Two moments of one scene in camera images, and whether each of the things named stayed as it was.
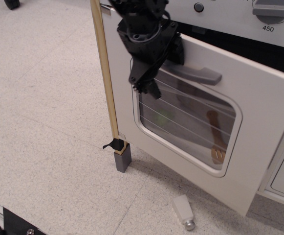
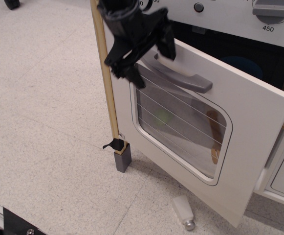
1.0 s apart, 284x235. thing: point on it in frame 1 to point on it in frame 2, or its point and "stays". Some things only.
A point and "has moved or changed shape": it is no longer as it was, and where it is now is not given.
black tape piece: x=118 y=144 stays
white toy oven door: x=215 y=137 has moved or changed shape
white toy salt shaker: x=184 y=209 stays
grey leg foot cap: x=122 y=161 stays
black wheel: x=12 y=4 stays
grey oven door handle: x=205 y=75 to x=194 y=82
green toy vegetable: x=163 y=116 stays
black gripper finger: x=151 y=88 to x=134 y=76
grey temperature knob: x=272 y=11 stays
